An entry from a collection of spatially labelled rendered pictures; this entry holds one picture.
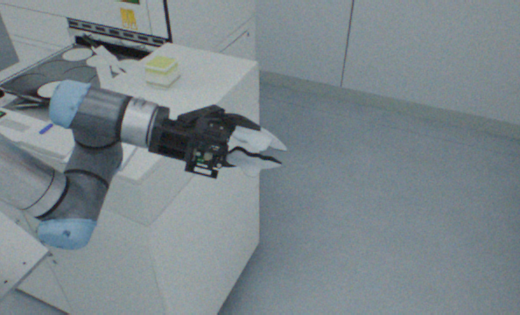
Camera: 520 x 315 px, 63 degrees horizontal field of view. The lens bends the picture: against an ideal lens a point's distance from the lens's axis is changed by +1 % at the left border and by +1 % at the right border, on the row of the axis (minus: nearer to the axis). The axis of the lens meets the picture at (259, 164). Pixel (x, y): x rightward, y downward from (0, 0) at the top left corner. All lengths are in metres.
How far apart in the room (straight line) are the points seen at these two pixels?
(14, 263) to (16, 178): 0.45
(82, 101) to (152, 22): 0.90
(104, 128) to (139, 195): 0.33
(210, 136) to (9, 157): 0.26
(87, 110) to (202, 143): 0.17
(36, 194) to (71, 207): 0.05
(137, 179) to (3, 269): 0.34
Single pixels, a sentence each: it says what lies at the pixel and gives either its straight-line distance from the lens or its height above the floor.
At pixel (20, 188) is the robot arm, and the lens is 0.66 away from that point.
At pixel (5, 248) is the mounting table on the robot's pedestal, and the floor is 0.82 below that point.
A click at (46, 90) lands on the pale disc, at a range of 1.50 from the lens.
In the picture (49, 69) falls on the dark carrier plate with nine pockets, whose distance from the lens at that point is 1.63.
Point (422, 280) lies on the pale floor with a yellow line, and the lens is 2.05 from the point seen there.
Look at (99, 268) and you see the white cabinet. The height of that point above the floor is 0.53.
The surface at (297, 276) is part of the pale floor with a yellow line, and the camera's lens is 1.94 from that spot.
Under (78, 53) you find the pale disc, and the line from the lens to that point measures 1.71.
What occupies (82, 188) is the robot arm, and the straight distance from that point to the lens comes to 0.71.
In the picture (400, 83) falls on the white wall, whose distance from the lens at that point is 2.95.
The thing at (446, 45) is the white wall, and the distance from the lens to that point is 2.82.
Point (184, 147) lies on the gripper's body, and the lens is 0.65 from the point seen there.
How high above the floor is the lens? 1.57
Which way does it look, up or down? 40 degrees down
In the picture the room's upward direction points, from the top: straight up
